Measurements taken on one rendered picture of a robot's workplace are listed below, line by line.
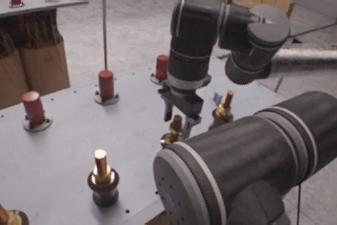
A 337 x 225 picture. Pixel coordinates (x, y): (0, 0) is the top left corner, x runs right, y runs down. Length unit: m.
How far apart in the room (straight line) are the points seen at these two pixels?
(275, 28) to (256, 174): 0.34
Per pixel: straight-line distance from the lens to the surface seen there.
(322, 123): 0.45
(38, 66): 2.30
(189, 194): 0.28
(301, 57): 0.75
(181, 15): 0.54
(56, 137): 0.99
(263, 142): 0.35
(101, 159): 0.62
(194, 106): 0.64
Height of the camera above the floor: 2.05
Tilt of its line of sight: 39 degrees down
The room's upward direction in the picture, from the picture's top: 9 degrees clockwise
